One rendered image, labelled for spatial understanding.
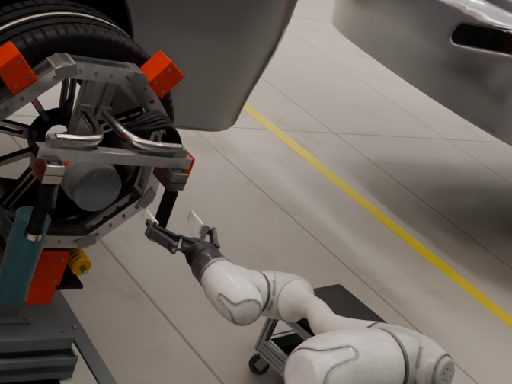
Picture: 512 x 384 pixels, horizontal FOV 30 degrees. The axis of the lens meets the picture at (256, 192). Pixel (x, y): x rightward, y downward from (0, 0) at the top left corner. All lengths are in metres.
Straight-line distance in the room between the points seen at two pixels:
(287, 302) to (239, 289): 0.14
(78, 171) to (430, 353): 1.06
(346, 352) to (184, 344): 1.92
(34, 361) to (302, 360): 1.42
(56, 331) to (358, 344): 1.47
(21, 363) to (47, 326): 0.15
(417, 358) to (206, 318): 2.04
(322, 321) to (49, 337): 1.19
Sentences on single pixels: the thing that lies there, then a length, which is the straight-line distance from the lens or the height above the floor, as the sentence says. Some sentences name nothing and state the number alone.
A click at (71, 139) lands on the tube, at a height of 1.01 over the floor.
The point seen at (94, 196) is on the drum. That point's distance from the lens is 2.43.
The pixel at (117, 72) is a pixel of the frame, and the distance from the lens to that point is 2.46.
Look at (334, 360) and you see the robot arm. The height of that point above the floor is 1.09.
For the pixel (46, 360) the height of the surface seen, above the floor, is 0.17.
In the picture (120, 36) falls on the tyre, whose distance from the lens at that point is 2.54.
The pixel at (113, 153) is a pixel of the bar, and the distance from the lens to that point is 2.33.
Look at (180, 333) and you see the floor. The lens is 3.58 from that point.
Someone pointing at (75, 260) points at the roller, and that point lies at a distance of 2.74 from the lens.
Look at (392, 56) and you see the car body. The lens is 4.92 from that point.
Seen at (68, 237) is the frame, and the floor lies 0.62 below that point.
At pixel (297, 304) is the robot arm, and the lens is 2.22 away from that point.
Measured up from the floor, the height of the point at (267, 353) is 0.12.
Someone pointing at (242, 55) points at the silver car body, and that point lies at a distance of 3.25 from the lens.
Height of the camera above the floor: 1.91
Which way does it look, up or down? 23 degrees down
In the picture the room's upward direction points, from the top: 22 degrees clockwise
